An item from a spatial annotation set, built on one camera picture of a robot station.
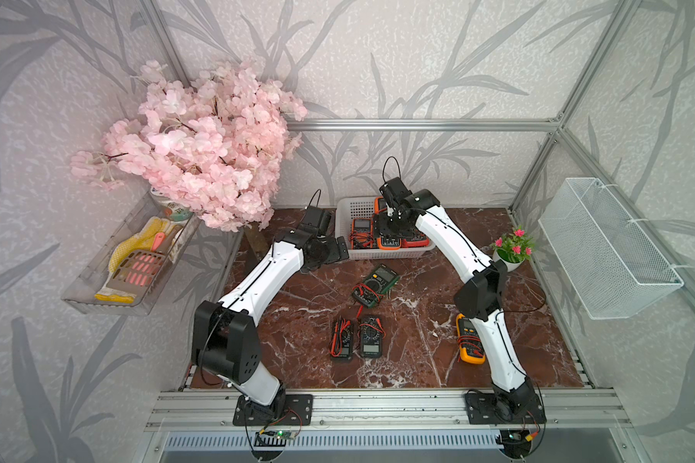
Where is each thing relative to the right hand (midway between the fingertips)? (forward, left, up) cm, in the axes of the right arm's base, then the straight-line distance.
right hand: (383, 230), depth 92 cm
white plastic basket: (+19, +13, -9) cm, 25 cm away
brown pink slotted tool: (-26, +55, +19) cm, 63 cm away
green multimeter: (-15, +5, -13) cm, 20 cm away
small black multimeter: (-30, +13, -13) cm, 35 cm away
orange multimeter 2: (+4, +1, +7) cm, 8 cm away
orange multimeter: (+7, +7, -11) cm, 15 cm away
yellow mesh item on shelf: (-17, +58, +18) cm, 63 cm away
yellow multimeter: (-33, -24, -13) cm, 42 cm away
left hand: (-9, +15, 0) cm, 18 cm away
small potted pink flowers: (-5, -41, -4) cm, 42 cm away
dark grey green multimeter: (-29, +5, -13) cm, 32 cm away
